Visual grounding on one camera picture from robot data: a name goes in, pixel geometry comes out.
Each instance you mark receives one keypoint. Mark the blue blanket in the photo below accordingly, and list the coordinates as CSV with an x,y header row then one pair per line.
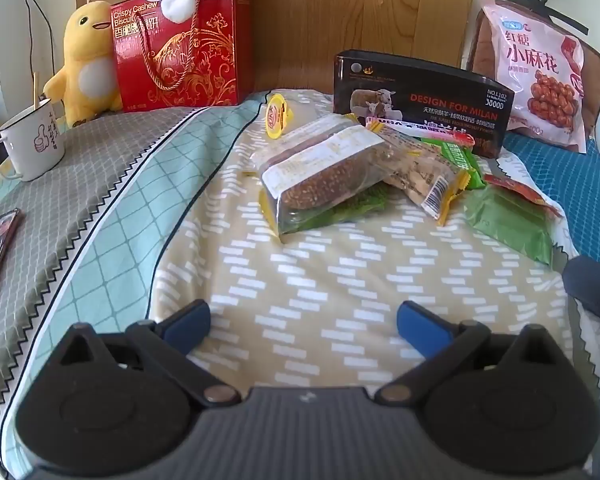
x,y
570,185

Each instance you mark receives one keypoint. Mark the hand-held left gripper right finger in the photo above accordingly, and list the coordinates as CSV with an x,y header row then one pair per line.
x,y
420,322

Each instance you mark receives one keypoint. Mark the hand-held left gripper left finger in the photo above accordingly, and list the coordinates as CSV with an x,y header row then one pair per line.
x,y
187,322

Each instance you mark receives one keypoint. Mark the brown seat cushion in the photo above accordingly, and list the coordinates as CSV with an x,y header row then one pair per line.
x,y
596,75

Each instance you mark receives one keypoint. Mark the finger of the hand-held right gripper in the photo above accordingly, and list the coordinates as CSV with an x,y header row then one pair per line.
x,y
592,280

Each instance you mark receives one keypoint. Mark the beige snack packet yellow edges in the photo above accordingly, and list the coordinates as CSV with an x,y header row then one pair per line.
x,y
420,175

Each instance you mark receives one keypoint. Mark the pink snack bag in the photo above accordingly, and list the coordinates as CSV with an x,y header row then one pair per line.
x,y
530,60

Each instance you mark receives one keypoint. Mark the red snack packet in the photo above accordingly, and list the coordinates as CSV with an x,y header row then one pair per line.
x,y
520,192

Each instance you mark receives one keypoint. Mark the wooden stick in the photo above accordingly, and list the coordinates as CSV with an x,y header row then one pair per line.
x,y
35,90

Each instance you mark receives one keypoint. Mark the dark green snack packet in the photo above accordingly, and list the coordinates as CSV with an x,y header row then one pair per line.
x,y
362,205

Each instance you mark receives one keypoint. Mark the pale green snack packet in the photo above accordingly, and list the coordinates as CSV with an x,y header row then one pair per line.
x,y
510,225

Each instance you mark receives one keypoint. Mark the pink snack packet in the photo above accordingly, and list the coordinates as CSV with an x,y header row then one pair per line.
x,y
430,132

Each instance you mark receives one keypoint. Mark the black printed box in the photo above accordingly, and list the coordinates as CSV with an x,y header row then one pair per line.
x,y
430,90

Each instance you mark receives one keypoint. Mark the clear brown cake packet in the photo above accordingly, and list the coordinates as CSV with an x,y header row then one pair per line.
x,y
307,135

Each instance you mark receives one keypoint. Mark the red gift box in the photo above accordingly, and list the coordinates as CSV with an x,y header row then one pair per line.
x,y
200,60

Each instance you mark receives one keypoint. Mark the yellow duck plush toy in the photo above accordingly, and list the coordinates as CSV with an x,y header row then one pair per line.
x,y
87,60

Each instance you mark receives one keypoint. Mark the bright green snack packet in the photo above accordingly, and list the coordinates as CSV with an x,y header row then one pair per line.
x,y
457,160

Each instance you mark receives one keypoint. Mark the white enamel mug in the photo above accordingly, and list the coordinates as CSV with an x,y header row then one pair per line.
x,y
30,145

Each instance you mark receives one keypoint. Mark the yellow lid jelly cup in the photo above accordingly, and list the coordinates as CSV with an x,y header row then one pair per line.
x,y
276,117

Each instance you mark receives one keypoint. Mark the black tape strip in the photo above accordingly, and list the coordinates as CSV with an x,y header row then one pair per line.
x,y
555,12

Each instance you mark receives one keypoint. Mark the clear sesame cake packet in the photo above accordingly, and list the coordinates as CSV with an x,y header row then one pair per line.
x,y
325,180

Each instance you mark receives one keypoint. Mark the patterned bed sheet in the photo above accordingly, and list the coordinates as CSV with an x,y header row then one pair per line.
x,y
330,270

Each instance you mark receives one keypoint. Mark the wooden board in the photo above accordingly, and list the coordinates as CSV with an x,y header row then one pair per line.
x,y
330,10

